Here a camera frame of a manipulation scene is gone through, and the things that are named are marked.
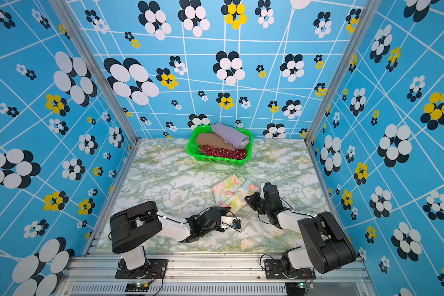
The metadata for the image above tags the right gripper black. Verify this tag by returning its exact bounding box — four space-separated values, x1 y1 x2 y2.
245 192 271 215

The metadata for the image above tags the floral pastel skirt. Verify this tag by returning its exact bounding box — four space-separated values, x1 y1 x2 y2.
212 175 260 213

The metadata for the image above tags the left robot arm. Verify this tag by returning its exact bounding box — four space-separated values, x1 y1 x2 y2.
109 201 242 279

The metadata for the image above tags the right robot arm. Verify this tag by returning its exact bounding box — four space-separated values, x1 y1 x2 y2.
245 183 357 279

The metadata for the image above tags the red polka dot skirt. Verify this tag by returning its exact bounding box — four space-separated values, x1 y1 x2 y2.
199 146 247 160

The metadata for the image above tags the lavender rolled skirt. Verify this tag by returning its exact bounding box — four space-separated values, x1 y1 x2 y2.
211 123 250 149

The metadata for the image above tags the green plastic basket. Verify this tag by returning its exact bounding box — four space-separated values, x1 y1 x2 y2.
186 125 254 166

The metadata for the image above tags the tan rolled skirt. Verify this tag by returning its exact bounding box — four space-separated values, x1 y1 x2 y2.
196 133 236 151

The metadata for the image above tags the right green circuit board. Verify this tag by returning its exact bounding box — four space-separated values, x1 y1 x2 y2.
286 282 315 296

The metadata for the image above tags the green circuit board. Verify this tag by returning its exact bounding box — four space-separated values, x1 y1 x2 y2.
286 282 315 296
125 282 150 293

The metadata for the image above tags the left green circuit board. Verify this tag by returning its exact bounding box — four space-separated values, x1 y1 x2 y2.
125 282 150 293

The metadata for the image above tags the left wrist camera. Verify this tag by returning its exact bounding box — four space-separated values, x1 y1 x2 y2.
221 216 242 232

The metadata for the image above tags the aluminium front frame rail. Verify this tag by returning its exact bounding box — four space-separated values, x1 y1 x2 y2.
55 252 377 296

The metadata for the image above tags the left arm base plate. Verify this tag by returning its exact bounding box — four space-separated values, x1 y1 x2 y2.
115 259 169 279

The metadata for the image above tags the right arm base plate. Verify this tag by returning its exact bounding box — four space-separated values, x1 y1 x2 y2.
261 259 316 281

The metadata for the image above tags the left aluminium corner post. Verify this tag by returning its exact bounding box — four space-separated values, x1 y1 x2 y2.
50 1 138 145

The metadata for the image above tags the aluminium corner post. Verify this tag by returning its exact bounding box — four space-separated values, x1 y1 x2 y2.
50 1 138 145
305 0 381 146

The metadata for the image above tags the right aluminium corner post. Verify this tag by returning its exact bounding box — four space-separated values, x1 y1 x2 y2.
305 0 381 146

